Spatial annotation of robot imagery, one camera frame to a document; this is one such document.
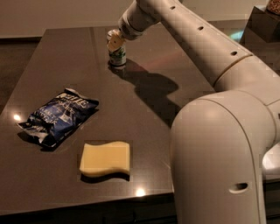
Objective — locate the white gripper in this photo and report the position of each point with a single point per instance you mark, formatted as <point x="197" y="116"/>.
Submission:
<point x="127" y="30"/>

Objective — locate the green 7up soda can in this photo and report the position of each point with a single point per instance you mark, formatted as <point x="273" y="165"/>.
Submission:
<point x="118" y="57"/>

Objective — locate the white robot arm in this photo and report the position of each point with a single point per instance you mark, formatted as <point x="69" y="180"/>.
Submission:
<point x="218" y="141"/>

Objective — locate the blue chip bag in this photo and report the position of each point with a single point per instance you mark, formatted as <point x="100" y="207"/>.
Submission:
<point x="53" y="122"/>

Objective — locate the yellow sponge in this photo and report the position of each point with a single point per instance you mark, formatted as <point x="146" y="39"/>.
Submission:
<point x="104" y="159"/>

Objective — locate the dark box with snacks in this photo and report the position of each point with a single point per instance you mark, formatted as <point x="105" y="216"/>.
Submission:
<point x="264" y="21"/>

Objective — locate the dark cabinet drawers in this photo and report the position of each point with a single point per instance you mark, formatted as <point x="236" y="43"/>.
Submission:
<point x="85" y="202"/>

